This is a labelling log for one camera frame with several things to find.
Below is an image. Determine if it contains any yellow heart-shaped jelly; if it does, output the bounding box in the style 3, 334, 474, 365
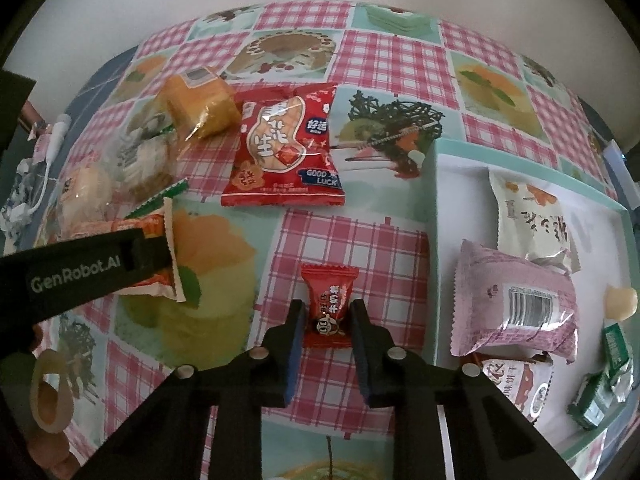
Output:
605, 285, 638, 320

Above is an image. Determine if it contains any beige rubber loop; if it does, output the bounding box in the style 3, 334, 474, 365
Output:
29, 350, 72, 435

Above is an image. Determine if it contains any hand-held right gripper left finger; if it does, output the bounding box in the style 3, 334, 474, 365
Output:
70, 299, 307, 480

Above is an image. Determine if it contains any pinkish brown bar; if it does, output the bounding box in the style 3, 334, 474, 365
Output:
17, 100, 46, 133

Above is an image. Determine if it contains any green wafer packet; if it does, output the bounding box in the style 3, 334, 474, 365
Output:
567, 370, 628, 431
600, 322, 636, 386

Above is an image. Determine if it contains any pink snack packet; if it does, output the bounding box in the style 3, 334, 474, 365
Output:
450, 239, 578, 365

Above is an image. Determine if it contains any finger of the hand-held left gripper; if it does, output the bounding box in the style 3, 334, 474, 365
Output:
124, 226, 174, 282

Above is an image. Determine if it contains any person's left hand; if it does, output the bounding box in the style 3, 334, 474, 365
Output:
22, 429, 83, 480

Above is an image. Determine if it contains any small red candy packet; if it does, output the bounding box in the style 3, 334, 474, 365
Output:
300, 262, 360, 350

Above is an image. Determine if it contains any red peanut packet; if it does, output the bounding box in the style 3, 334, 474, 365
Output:
220, 82, 347, 208

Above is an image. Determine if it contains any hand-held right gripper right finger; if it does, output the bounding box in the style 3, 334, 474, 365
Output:
349, 298, 581, 480

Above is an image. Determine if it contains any clear packet of round bun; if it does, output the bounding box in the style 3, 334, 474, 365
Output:
57, 157, 118, 231

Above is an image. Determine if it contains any white cable with plug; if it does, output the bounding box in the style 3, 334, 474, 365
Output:
27, 112, 71, 211

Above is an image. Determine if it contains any teal shallow cardboard box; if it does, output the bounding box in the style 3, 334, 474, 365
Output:
424, 139, 640, 461

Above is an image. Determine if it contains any white snack packet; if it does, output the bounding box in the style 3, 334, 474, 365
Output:
487, 170, 581, 273

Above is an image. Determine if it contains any clear packet of green cake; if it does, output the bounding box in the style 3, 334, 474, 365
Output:
112, 105, 188, 196

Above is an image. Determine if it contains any orange snack packet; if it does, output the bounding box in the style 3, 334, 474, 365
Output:
65, 180, 190, 305

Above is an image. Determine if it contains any white and brown biscuit packet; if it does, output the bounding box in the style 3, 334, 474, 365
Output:
472, 352, 555, 423

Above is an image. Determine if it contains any white power strip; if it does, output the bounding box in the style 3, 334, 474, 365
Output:
602, 140, 626, 166

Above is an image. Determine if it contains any yellow cake packet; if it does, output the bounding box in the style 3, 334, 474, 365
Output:
159, 66, 242, 141

